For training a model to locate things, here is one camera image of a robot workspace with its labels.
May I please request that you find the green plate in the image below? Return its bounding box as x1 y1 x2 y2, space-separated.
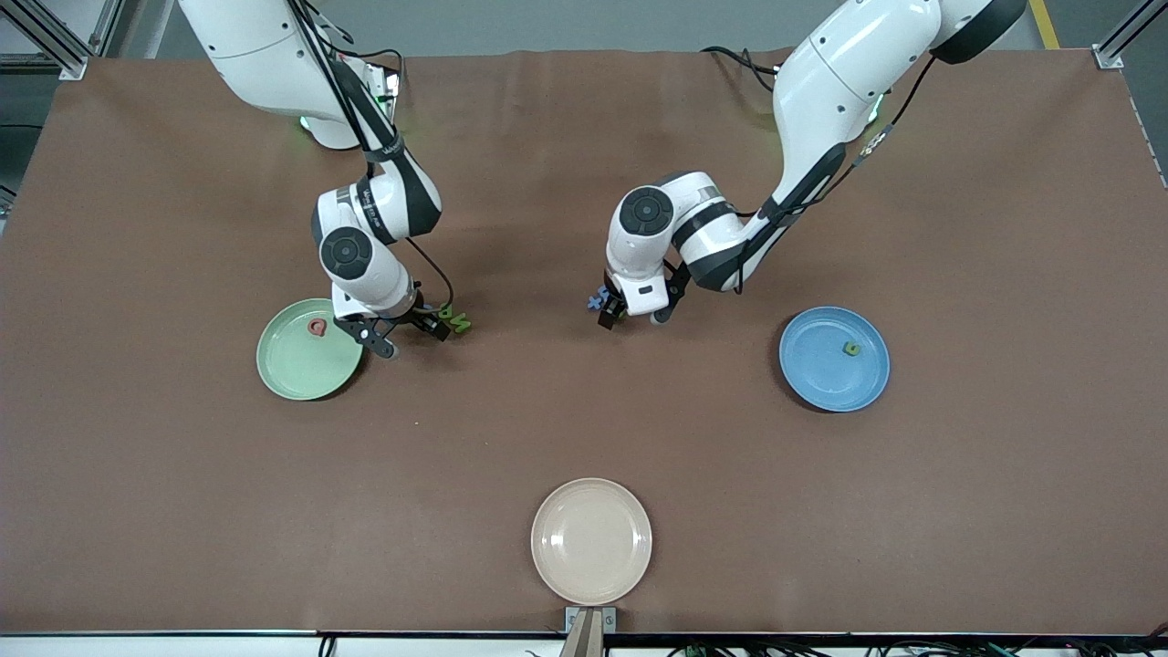
255 297 365 402

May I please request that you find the brown table mat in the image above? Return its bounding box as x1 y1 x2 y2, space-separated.
0 47 1168 637

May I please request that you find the blue plate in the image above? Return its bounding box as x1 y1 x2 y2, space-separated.
778 306 891 413

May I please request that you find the silver base connector block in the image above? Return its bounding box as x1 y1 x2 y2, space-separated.
365 64 402 124

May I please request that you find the beige plate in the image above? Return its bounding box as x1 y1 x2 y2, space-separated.
530 477 654 607

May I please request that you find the black base cable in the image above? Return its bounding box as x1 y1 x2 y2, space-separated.
701 46 787 92
338 36 405 92

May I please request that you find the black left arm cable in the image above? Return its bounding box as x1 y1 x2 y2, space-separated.
735 55 941 295

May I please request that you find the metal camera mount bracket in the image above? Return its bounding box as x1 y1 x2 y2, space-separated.
558 607 618 657

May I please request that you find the aluminium frame profile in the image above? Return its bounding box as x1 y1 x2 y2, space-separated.
0 0 138 81
1092 0 1168 70

